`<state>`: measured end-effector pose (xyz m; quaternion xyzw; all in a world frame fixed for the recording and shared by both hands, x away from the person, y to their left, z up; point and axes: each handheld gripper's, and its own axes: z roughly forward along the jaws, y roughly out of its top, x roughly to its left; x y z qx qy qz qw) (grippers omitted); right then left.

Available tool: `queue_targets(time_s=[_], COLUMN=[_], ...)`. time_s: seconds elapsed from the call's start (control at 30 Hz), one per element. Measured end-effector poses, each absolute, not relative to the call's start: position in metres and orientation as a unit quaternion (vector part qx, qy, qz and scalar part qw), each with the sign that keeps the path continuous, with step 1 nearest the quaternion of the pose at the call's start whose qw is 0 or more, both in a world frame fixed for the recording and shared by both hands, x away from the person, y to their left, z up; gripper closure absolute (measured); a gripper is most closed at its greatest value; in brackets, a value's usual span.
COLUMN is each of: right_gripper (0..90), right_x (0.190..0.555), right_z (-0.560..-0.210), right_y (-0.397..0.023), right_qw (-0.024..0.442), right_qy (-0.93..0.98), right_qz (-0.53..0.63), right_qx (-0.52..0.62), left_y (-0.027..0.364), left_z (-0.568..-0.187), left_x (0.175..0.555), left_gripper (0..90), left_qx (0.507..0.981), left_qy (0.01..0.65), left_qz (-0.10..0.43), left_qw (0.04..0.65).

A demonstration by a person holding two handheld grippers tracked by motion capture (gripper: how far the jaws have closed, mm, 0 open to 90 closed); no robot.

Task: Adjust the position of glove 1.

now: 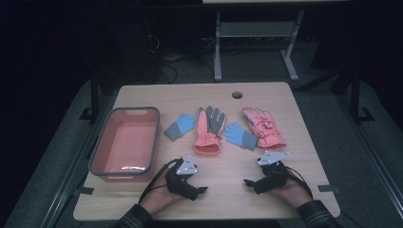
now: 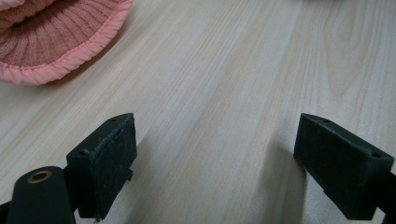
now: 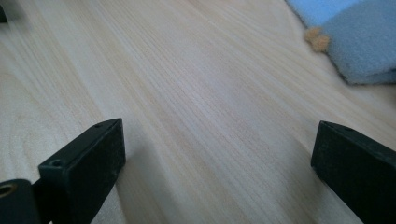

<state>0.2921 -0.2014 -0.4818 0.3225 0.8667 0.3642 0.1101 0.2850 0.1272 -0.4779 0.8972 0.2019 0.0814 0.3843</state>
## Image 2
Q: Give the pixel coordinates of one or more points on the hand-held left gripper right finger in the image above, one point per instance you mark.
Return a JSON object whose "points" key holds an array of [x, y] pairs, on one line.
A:
{"points": [[339, 168]]}

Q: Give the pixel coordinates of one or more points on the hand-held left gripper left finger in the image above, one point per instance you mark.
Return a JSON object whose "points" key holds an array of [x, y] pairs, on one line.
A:
{"points": [[102, 161]]}

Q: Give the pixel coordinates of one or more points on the pink glove with grey palm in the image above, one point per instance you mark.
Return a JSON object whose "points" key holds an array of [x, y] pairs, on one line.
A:
{"points": [[46, 37]]}

